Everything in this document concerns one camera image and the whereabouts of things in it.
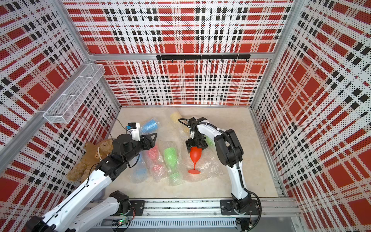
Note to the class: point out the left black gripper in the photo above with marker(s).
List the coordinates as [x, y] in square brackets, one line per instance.
[150, 143]

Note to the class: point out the wrapped light blue glass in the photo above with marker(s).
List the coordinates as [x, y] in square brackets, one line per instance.
[139, 171]

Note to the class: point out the black wall hook rail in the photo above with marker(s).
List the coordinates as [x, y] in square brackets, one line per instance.
[203, 57]

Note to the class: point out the brown teddy bear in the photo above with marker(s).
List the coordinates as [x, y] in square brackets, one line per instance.
[94, 154]

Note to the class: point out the wrapped red glass bundle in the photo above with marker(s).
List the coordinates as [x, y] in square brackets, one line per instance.
[155, 164]

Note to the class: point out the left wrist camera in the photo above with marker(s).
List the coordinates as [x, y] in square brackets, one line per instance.
[133, 128]

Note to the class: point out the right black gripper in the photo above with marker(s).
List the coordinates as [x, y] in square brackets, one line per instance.
[189, 143]

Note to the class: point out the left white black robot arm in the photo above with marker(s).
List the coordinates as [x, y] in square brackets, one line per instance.
[68, 216]

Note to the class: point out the green circuit board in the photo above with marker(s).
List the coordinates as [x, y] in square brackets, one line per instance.
[120, 223]

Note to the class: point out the bubble wrap sheet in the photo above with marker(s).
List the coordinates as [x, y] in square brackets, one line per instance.
[208, 165]

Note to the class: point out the red plastic wine glass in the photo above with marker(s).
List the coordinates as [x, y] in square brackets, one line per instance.
[195, 155]

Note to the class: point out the white wire mesh basket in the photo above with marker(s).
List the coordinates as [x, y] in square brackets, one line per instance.
[67, 104]

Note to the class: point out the yellow plastic wine glass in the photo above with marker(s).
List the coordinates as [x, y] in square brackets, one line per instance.
[181, 130]

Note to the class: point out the wrapped green glass bundle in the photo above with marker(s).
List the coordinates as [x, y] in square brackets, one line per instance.
[171, 159]

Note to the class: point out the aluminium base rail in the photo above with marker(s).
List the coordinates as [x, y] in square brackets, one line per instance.
[278, 215]

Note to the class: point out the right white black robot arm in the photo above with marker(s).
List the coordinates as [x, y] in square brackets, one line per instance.
[230, 153]

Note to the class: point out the blue glass in bubble wrap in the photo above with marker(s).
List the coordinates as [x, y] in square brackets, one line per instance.
[149, 126]

